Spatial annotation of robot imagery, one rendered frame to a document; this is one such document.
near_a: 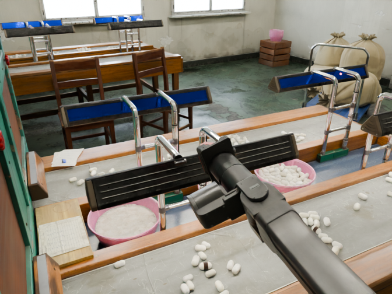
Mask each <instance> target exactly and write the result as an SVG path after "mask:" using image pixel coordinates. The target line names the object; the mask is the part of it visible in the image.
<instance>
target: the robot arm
mask: <svg viewBox="0 0 392 294"><path fill-rule="evenodd" d="M197 153H198V156H199V160H200V162H201V164H202V167H203V169H204V172H205V173H206V174H207V175H209V177H210V179H211V182H212V183H211V184H208V185H206V186H205V187H203V188H201V189H199V190H197V191H196V192H194V193H192V194H190V195H188V196H187V199H188V201H189V203H190V206H191V207H192V210H193V211H194V213H195V216H196V217H197V219H198V220H199V222H200V224H201V225H202V226H203V227H204V228H205V229H210V228H212V227H214V226H216V225H218V224H220V223H222V222H224V221H226V220H228V219H231V220H232V221H233V220H235V219H236V218H238V217H240V216H242V215H244V214H246V216H247V219H248V222H249V224H250V227H251V229H252V230H253V232H254V233H255V234H256V235H257V237H258V238H259V239H260V240H261V242H262V243H264V242H265V244H266V245H267V246H268V247H269V249H270V250H271V251H272V252H273V253H275V254H276V255H277V256H278V257H279V258H280V259H281V260H282V261H283V263H284V264H285V265H286V266H287V267H288V269H289V270H290V271H291V273H292V274H293V275H294V276H295V277H296V279H297V280H298V281H299V282H300V284H301V285H302V286H303V287H304V288H305V290H306V291H307V292H308V294H376V293H375V292H374V291H373V290H372V289H371V288H370V287H369V286H368V285H367V284H366V283H365V282H364V281H363V280H362V279H361V278H360V277H358V276H357V275H356V274H355V273H354V272H353V270H351V269H350V268H349V267H348V266H347V265H346V263H344V262H343V261H342V260H341V259H340V258H339V256H337V255H336V254H335V253H334V252H333V251H332V249H330V248H329V247H328V246H327V245H326V244H325V243H324V242H323V241H322V240H321V239H320V238H319V237H318V236H317V235H316V234H315V233H314V232H313V231H312V230H311V229H310V228H309V227H308V226H307V225H306V224H305V223H304V221H303V219H302V218H301V217H300V215H299V214H298V213H297V212H296V210H295V209H294V208H292V207H291V206H290V205H289V204H288V203H287V201H286V198H285V196H284V195H282V194H281V193H280V192H279V191H278V190H277V189H276V188H275V187H274V186H273V185H272V184H270V183H268V182H265V181H261V180H260V179H259V178H258V177H257V176H256V175H255V174H252V173H251V172H250V171H249V170H248V169H247V168H246V167H245V166H244V165H242V164H241V163H240V162H239V161H238V160H237V159H236V155H235V152H234V150H233V146H232V143H231V140H230V138H229V137H228V136H227V135H224V136H222V137H220V138H219V141H217V142H215V143H213V142H204V143H202V144H201V145H200V146H198V147H197Z"/></svg>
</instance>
